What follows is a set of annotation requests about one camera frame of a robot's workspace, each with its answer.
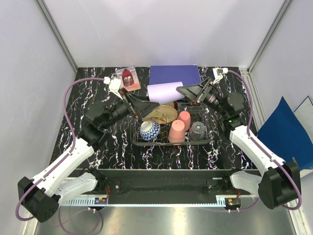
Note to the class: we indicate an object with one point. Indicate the black wire dish rack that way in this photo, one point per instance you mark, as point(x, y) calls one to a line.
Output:
point(198, 113)

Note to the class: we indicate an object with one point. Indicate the red rimmed cream plate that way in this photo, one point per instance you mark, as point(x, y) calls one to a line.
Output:
point(173, 104)

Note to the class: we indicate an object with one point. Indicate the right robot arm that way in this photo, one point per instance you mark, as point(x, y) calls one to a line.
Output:
point(278, 182)

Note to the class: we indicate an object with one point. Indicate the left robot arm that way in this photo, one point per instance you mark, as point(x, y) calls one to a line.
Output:
point(42, 194)

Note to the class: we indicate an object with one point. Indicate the blue ring binder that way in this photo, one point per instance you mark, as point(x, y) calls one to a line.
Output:
point(187, 74)

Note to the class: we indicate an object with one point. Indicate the white cable duct rail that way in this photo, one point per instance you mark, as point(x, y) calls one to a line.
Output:
point(87, 201)

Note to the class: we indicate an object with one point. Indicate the clear glass tumbler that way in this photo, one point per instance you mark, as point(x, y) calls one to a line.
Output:
point(197, 131)

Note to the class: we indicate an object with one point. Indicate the blue white patterned bowl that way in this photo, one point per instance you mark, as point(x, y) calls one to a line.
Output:
point(149, 130)

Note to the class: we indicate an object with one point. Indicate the red illustrated booklet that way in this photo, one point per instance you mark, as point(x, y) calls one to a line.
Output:
point(129, 78)

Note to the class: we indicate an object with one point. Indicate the blue folder outside cell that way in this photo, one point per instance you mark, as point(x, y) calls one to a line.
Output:
point(289, 134)

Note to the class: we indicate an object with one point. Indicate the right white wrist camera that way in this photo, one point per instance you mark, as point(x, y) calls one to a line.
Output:
point(218, 74)

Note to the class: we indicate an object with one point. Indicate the pink plastic cup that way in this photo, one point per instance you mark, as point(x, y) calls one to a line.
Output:
point(185, 117)
point(177, 133)

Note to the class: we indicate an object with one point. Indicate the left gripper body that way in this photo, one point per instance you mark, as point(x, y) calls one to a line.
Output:
point(124, 108)

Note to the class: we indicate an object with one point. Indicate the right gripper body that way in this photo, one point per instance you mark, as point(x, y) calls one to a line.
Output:
point(209, 96)

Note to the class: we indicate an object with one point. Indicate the lavender plastic cup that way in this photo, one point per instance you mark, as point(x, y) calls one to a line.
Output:
point(165, 92)

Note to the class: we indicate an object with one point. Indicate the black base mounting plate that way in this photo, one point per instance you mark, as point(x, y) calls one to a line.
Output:
point(148, 188)

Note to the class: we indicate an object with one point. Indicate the cream floral plate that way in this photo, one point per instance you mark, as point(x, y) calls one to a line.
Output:
point(162, 115)

